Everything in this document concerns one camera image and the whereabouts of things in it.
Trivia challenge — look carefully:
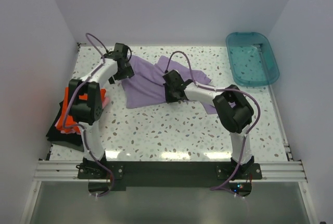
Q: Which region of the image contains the lavender t shirt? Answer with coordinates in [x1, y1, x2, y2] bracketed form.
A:
[118, 55, 217, 115]

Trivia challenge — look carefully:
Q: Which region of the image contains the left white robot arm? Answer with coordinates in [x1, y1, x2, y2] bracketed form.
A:
[62, 43, 134, 178]

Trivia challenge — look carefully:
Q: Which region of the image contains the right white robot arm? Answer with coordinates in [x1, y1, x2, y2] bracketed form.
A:
[162, 70, 254, 179]

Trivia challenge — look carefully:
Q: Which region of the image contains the orange folded t shirt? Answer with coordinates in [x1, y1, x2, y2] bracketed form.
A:
[55, 86, 107, 131]

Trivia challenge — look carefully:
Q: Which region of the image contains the teal plastic basket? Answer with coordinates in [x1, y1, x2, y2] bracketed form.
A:
[226, 32, 280, 87]

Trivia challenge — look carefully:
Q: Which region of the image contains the black folded t shirt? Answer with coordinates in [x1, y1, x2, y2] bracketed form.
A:
[46, 101, 84, 152]

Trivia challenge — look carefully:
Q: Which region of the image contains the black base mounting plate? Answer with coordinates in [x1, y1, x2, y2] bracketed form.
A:
[76, 159, 263, 192]

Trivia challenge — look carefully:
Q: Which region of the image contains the aluminium frame rail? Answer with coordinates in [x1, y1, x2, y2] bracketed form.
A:
[33, 161, 308, 182]

